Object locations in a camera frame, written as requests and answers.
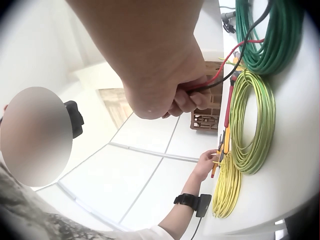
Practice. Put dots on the person's left hand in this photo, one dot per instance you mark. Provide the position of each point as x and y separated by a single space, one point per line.
203 166

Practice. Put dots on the person's right hand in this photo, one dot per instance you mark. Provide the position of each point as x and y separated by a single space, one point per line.
155 57

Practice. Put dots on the person's right fingers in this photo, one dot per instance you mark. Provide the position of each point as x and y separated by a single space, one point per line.
186 101

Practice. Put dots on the person's left fingers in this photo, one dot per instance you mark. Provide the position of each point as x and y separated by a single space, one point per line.
212 157

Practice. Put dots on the yellow tool with red tip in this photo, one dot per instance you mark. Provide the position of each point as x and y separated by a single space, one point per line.
214 170

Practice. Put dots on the yellow and black pliers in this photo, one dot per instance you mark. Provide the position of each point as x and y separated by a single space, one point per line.
221 150

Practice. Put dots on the brown hollow clay brick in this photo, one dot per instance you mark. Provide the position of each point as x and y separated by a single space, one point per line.
207 117

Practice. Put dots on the red and yellow screwdriver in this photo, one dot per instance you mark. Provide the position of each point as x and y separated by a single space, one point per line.
228 110

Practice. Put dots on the black wrist band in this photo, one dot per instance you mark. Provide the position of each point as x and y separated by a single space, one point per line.
192 201

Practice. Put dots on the red and yellow cutter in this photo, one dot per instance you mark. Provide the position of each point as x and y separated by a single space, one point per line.
236 60

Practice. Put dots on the light wooden panel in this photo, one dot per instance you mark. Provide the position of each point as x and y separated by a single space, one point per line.
116 107

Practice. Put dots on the grey pipe with black knob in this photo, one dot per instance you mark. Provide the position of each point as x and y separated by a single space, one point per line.
228 21

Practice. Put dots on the person's body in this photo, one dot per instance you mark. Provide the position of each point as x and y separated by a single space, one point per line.
32 215

